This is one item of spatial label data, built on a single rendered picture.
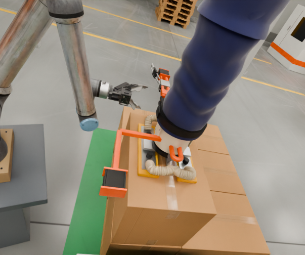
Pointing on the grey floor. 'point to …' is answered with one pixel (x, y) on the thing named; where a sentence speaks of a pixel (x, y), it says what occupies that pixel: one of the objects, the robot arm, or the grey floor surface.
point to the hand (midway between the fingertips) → (144, 97)
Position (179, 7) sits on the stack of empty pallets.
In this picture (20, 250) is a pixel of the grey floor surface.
